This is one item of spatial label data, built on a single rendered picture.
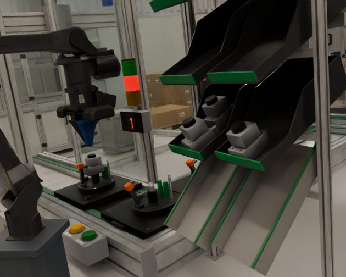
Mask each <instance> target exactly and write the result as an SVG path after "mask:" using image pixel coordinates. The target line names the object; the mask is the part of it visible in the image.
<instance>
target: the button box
mask: <svg viewBox="0 0 346 277"><path fill-rule="evenodd" d="M69 222H70V226H69V227H68V228H67V229H66V230H65V231H64V232H63V233H62V238H63V243H64V248H65V251H67V253H69V254H71V255H72V256H73V257H75V258H76V259H78V260H79V261H80V262H82V263H83V264H85V265H86V266H88V267H89V266H90V265H93V264H95V263H97V262H99V261H101V260H102V259H104V258H106V257H108V256H110V253H109V247H108V242H107V237H106V236H105V235H103V234H101V233H99V232H97V231H95V230H94V231H95V232H96V235H97V236H96V237H95V238H93V239H91V240H86V241H85V240H82V238H81V235H82V233H83V232H85V231H89V230H93V229H92V228H90V227H88V226H86V225H85V224H83V223H81V222H79V221H77V220H75V219H73V218H69ZM75 224H83V225H84V229H83V230H82V231H81V232H78V233H71V232H70V229H69V228H70V227H71V226H72V225H75Z"/></svg>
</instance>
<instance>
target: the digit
mask: <svg viewBox="0 0 346 277"><path fill-rule="evenodd" d="M126 119H127V127H128V130H131V131H136V126H135V118H134V114H128V113H126Z"/></svg>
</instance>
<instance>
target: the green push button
mask: <svg viewBox="0 0 346 277"><path fill-rule="evenodd" d="M96 236H97V235H96V232H95V231H94V230H89V231H85V232H83V233H82V235H81V238H82V240H85V241H86V240H91V239H93V238H95V237H96Z"/></svg>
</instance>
